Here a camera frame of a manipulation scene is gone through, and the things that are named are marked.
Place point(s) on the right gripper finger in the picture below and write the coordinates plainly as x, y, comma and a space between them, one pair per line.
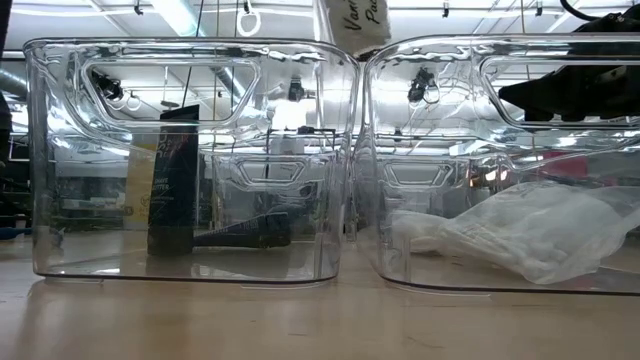
540, 95

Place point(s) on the clear bag of cotton balls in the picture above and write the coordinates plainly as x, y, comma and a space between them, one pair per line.
415, 232
540, 235

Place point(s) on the clear bag labelled Vanity Pack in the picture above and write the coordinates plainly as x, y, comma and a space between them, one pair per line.
357, 25

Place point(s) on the dark shave butter tube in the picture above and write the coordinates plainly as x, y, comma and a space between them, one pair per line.
260, 232

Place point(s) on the black boxed item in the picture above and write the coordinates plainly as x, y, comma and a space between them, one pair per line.
175, 200

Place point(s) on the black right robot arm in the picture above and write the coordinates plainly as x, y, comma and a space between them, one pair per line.
615, 22

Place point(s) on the red storage rack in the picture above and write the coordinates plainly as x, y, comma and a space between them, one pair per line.
565, 167

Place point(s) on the black hanging device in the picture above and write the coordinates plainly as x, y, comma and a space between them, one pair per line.
297, 91
420, 82

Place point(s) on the clear plastic bin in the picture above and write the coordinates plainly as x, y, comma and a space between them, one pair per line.
225, 200
385, 200
310, 100
400, 150

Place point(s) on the white yellow wipes canister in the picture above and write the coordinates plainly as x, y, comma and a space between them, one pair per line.
139, 190

